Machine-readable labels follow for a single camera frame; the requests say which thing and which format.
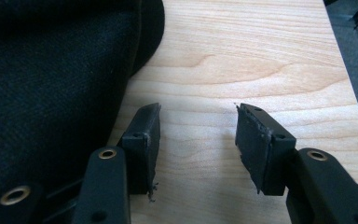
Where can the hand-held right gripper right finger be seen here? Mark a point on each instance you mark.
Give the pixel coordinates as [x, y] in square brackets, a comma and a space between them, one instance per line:
[270, 155]

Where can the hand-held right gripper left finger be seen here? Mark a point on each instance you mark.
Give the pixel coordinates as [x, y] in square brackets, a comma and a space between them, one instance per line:
[138, 155]

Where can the black fabric cap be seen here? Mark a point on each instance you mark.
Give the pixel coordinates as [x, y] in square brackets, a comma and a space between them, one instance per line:
[52, 87]

